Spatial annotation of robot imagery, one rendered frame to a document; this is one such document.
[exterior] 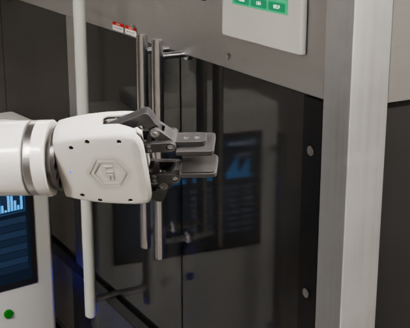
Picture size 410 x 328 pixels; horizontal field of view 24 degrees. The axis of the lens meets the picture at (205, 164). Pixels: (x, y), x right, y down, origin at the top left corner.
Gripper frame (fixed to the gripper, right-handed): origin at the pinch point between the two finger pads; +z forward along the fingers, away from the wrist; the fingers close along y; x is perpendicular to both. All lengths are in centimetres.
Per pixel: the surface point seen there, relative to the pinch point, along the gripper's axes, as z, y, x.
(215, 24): -4, -15, 52
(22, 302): -59, -99, 67
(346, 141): 16.4, -15.4, 21.2
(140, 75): -19, -28, 57
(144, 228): -20, -55, 46
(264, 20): 5.0, -7.8, 40.1
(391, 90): 22.6, -11.6, 27.2
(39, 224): -54, -84, 78
